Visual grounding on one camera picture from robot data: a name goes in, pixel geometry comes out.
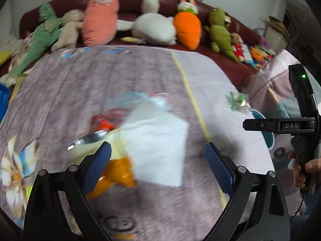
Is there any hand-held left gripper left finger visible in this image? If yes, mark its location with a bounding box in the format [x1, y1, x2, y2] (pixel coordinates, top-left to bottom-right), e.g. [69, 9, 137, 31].
[23, 141, 112, 241]

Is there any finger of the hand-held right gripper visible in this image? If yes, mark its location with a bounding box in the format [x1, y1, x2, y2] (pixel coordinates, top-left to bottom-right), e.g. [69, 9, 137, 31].
[242, 118, 278, 133]

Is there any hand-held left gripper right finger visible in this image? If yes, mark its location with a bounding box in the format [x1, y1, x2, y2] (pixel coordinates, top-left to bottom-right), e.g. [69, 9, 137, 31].
[204, 142, 291, 241]

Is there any blue plastic bin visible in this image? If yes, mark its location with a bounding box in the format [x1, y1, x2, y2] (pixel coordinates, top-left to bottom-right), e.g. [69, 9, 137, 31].
[249, 108, 276, 151]

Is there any red orange wrapper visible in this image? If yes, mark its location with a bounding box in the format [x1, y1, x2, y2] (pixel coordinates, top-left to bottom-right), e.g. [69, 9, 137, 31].
[91, 108, 126, 132]

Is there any white paper napkin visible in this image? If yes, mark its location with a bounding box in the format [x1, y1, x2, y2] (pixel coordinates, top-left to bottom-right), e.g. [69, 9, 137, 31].
[120, 103, 189, 187]

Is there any person's right hand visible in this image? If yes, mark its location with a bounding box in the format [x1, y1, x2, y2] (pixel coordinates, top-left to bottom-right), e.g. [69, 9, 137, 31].
[289, 151, 321, 189]

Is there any green candy wrapper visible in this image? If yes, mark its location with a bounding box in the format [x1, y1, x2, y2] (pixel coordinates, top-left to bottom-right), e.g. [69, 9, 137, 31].
[227, 92, 252, 113]

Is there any plaid blanket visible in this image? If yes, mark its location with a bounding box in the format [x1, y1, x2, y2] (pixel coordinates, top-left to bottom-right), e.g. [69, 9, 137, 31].
[242, 49, 321, 206]

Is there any colourful toy pile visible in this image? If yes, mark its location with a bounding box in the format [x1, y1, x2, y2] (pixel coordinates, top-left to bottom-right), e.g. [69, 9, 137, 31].
[249, 36, 276, 69]

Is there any light blue book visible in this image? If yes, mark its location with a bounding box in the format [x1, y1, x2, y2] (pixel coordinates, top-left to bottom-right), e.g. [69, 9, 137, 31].
[242, 44, 254, 63]

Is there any dark wooden cabinet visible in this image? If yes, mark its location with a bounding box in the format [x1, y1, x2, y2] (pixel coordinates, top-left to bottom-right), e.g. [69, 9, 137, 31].
[283, 0, 321, 86]

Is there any teddy bear in red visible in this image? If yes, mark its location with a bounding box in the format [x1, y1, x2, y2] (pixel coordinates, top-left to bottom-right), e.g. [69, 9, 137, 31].
[230, 33, 245, 62]

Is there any cardboard box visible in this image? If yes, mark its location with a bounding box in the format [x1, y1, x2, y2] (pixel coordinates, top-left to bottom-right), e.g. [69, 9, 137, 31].
[259, 15, 287, 46]

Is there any lilac printed tablecloth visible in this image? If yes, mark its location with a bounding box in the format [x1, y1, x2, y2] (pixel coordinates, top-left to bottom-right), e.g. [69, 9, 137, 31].
[0, 46, 281, 241]

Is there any olive green dinosaur plush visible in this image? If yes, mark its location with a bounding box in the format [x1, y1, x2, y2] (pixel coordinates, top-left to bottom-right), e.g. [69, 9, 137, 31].
[204, 7, 240, 63]

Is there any blue plastic basket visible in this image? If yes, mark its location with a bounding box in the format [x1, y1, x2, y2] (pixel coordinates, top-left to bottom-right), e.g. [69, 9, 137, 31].
[0, 83, 11, 122]

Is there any orange carrot rabbit plush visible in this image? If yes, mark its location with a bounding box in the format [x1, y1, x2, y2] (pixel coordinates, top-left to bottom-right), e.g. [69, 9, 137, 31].
[174, 0, 202, 51]

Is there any cream plush toy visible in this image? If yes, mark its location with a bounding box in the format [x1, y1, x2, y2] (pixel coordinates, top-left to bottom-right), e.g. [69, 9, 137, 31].
[5, 34, 34, 86]

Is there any beige doll plush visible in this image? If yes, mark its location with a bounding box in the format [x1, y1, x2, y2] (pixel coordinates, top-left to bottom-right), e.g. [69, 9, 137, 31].
[51, 9, 84, 52]

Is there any light green dinosaur plush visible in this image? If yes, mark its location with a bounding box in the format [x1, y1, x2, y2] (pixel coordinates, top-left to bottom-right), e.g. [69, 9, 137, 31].
[4, 3, 63, 81]

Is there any white duck plush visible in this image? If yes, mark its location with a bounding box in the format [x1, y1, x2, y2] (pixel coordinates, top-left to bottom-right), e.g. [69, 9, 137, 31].
[117, 0, 177, 46]

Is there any yellow plush toy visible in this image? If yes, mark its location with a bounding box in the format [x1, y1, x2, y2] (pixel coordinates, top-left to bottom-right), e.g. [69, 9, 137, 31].
[0, 50, 12, 66]

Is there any pink carrot plush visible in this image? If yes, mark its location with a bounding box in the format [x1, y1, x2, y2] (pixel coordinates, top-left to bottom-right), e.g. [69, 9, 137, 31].
[80, 0, 120, 47]

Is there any dark red leather sofa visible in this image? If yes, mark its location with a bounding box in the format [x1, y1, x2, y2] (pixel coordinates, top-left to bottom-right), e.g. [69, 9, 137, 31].
[0, 0, 264, 91]

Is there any black cable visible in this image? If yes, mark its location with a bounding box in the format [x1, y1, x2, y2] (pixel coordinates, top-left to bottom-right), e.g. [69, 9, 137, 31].
[288, 188, 308, 218]

